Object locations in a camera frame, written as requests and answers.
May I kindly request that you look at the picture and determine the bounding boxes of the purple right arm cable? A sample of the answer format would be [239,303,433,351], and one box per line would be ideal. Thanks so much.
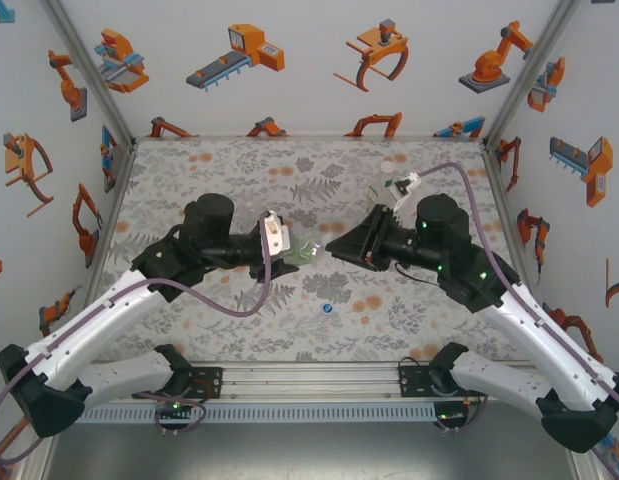
[416,161,619,480]

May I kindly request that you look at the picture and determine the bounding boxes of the grey metal sheet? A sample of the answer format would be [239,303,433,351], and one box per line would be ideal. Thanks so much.
[41,422,578,480]

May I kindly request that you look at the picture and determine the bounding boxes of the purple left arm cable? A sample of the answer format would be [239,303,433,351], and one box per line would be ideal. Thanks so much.
[0,212,273,469]

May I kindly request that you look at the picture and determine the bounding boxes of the aluminium table edge rail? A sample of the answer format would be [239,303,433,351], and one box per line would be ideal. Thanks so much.
[481,142,558,361]
[86,142,138,296]

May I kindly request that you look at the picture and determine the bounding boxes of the white slotted cable duct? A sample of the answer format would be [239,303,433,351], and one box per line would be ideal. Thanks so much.
[63,403,437,425]

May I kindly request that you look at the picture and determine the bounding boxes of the aluminium frame post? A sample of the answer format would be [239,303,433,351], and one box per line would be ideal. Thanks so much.
[13,434,60,480]
[38,0,138,146]
[486,0,584,146]
[563,439,613,480]

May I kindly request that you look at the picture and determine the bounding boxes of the wide aluminium extrusion rail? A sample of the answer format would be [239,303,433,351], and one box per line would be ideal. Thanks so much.
[36,362,583,404]

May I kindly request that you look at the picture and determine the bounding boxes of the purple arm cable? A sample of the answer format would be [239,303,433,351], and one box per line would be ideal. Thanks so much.
[416,161,619,480]
[0,212,273,469]

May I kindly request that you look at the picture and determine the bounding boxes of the clear bottle pale green label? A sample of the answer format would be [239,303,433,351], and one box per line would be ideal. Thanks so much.
[287,230,326,267]

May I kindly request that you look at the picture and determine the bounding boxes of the floral patterned table mat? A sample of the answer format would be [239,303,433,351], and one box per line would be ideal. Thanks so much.
[96,137,540,364]

